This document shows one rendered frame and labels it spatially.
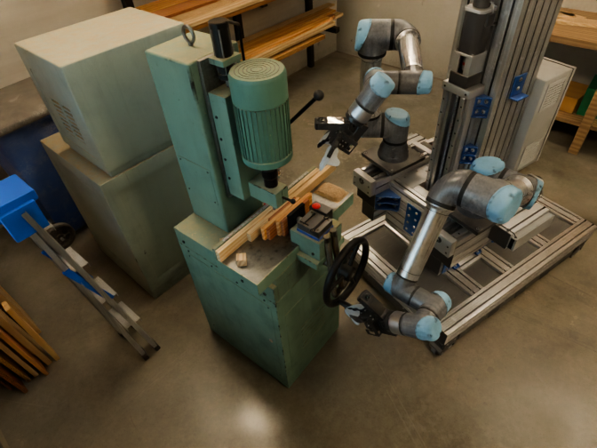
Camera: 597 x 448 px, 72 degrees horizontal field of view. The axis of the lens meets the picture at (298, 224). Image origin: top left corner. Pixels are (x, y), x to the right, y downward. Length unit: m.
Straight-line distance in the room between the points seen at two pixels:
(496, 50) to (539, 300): 1.51
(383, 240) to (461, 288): 0.52
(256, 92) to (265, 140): 0.16
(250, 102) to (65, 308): 2.00
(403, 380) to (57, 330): 1.95
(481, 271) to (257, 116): 1.63
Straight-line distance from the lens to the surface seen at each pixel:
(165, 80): 1.51
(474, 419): 2.26
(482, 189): 1.31
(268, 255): 1.51
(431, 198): 1.36
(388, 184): 2.12
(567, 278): 2.94
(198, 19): 3.35
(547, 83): 2.02
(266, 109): 1.27
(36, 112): 2.83
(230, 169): 1.54
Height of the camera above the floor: 2.01
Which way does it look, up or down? 43 degrees down
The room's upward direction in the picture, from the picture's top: 4 degrees counter-clockwise
